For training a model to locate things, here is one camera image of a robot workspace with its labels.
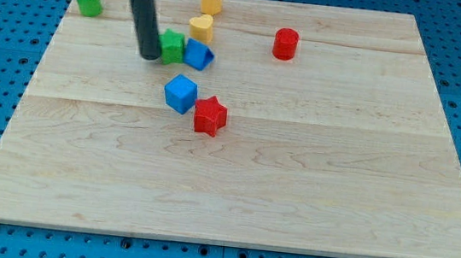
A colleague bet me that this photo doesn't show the green cylinder block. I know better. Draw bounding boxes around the green cylinder block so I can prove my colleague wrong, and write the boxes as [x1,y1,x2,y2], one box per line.
[77,0,102,17]

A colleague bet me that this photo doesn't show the red star block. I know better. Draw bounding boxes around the red star block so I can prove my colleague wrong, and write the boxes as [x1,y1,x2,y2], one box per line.
[193,96,228,138]

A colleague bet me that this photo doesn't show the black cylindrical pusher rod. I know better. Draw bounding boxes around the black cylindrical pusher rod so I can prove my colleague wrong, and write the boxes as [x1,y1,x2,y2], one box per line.
[129,0,161,61]

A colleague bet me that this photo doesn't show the yellow heart block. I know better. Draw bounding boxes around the yellow heart block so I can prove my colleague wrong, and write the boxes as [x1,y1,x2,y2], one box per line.
[189,14,213,44]

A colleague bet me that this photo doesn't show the blue cube block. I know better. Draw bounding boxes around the blue cube block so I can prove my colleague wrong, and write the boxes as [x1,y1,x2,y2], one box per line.
[164,74,198,114]

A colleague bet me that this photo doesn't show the wooden board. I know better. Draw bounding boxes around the wooden board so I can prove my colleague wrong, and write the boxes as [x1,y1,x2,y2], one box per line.
[0,0,461,258]

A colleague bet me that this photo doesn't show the green star block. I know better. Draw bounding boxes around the green star block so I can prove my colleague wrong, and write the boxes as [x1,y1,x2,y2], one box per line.
[160,29,185,65]

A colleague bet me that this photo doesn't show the red cylinder block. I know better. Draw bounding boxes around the red cylinder block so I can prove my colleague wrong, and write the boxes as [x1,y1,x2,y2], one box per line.
[272,27,300,61]

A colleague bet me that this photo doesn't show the blue triangle block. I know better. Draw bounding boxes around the blue triangle block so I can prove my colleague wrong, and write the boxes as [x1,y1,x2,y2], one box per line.
[183,38,215,71]

